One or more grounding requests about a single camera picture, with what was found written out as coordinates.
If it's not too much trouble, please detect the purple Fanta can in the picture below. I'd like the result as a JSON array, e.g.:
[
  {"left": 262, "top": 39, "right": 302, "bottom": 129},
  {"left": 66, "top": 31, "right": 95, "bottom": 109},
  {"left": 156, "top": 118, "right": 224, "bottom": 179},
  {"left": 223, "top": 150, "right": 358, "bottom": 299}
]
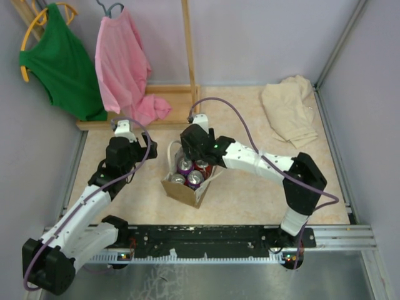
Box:
[{"left": 176, "top": 156, "right": 194, "bottom": 177}]

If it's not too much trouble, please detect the red Coca-Cola can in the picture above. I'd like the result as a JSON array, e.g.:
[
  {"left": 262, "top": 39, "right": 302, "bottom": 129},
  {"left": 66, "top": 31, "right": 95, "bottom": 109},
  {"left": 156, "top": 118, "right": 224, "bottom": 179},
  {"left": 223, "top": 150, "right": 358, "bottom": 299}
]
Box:
[{"left": 194, "top": 160, "right": 213, "bottom": 180}]

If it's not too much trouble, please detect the brown canvas bag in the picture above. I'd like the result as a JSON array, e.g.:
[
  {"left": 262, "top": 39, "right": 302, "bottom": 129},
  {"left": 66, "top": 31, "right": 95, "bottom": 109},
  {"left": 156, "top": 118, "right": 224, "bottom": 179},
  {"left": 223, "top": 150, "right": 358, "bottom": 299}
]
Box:
[{"left": 161, "top": 141, "right": 223, "bottom": 209}]

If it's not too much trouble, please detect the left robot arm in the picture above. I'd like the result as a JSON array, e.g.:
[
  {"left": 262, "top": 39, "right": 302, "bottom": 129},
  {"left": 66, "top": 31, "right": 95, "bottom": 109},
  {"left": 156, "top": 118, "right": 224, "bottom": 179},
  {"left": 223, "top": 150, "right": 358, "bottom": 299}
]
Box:
[{"left": 22, "top": 129, "right": 158, "bottom": 295}]

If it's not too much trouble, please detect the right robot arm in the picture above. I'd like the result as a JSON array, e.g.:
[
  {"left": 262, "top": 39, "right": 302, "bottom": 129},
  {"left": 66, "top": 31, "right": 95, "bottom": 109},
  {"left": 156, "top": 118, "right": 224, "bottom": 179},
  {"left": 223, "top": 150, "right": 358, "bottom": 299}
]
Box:
[{"left": 180, "top": 124, "right": 327, "bottom": 248}]

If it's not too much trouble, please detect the front left silver-top can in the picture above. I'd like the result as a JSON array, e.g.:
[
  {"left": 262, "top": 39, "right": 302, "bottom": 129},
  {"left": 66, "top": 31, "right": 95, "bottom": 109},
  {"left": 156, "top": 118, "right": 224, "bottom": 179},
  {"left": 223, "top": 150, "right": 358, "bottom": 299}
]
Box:
[{"left": 170, "top": 173, "right": 186, "bottom": 185}]

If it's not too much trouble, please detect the front purple soda can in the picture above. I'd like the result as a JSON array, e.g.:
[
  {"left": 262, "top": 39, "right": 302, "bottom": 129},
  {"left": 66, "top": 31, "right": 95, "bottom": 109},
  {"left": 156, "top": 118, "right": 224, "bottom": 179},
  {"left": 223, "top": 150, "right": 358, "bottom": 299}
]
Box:
[{"left": 187, "top": 170, "right": 204, "bottom": 190}]

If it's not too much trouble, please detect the wooden clothes rack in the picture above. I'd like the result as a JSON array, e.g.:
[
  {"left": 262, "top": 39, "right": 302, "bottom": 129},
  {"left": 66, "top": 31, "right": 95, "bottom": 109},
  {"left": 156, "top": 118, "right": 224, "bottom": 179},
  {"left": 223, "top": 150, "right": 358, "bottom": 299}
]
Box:
[{"left": 11, "top": 1, "right": 201, "bottom": 129}]

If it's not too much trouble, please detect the pink t-shirt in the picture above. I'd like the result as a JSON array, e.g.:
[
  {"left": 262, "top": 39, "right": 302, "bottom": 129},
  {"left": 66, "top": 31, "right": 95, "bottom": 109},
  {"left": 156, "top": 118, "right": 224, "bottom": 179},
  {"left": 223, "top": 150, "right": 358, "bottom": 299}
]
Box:
[{"left": 95, "top": 8, "right": 172, "bottom": 126}]

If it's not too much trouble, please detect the beige folded cloth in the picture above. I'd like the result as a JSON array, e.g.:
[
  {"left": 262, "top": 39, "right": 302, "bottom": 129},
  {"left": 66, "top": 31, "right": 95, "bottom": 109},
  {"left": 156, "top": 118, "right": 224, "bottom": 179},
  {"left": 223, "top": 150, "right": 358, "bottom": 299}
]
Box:
[{"left": 261, "top": 75, "right": 318, "bottom": 149}]

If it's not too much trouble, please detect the green tank top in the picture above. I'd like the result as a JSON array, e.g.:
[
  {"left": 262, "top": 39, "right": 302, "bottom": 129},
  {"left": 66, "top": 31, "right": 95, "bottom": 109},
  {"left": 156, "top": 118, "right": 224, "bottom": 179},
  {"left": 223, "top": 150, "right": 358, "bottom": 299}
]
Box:
[{"left": 19, "top": 3, "right": 108, "bottom": 121}]

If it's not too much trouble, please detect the grey clothes hanger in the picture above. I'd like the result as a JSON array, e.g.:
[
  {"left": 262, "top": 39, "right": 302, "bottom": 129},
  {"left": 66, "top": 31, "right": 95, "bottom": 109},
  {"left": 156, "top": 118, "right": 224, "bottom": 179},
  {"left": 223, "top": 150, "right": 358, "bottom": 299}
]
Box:
[{"left": 96, "top": 0, "right": 124, "bottom": 18}]

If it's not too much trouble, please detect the yellow clothes hanger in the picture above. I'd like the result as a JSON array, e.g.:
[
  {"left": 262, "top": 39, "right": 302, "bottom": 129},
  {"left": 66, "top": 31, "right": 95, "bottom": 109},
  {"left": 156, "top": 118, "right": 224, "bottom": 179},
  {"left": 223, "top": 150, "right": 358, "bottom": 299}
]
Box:
[{"left": 20, "top": 2, "right": 78, "bottom": 83}]

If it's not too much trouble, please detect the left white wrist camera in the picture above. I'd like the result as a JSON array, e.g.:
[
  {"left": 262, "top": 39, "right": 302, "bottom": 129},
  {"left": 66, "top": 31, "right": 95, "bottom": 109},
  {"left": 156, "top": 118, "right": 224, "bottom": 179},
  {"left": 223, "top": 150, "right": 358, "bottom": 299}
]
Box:
[{"left": 114, "top": 119, "right": 136, "bottom": 143}]

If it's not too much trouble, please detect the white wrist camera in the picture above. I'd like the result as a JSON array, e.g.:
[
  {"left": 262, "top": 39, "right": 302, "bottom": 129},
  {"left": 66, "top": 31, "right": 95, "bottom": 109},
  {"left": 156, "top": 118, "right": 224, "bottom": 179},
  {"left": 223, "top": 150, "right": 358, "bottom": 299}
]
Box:
[
  {"left": 114, "top": 119, "right": 136, "bottom": 143},
  {"left": 187, "top": 113, "right": 209, "bottom": 134}
]

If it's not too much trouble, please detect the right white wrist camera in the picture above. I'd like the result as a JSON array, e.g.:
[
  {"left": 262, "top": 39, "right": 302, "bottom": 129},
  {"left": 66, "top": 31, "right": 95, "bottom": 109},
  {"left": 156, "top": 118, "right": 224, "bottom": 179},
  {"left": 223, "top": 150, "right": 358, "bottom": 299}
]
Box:
[{"left": 187, "top": 113, "right": 209, "bottom": 134}]

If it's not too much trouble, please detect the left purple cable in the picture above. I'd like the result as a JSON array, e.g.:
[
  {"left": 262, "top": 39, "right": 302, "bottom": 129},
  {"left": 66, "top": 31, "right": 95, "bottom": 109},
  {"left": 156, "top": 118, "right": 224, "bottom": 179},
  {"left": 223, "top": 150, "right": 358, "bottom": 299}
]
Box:
[{"left": 22, "top": 117, "right": 154, "bottom": 293}]

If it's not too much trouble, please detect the purple cable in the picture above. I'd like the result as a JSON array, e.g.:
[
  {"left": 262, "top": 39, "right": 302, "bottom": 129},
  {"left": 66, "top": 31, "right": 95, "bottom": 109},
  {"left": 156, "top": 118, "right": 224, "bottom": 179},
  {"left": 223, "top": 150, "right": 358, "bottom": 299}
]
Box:
[
  {"left": 189, "top": 97, "right": 340, "bottom": 273},
  {"left": 22, "top": 117, "right": 154, "bottom": 293}
]

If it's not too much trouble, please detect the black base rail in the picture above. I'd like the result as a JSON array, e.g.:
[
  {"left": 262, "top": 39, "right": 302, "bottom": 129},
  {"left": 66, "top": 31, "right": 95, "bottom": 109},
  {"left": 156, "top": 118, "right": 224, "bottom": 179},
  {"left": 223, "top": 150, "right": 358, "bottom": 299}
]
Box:
[{"left": 108, "top": 225, "right": 316, "bottom": 267}]

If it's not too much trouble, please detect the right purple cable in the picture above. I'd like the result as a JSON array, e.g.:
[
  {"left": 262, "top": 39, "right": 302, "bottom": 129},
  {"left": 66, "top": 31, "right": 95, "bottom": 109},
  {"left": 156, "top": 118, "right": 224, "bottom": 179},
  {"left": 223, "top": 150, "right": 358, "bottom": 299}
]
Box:
[{"left": 189, "top": 97, "right": 340, "bottom": 273}]

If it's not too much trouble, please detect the aluminium frame rail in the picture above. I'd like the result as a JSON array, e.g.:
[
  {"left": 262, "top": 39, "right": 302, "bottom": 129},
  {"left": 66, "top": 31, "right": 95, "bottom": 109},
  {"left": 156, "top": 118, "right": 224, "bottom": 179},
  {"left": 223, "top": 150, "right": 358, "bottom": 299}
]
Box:
[{"left": 42, "top": 224, "right": 378, "bottom": 266}]

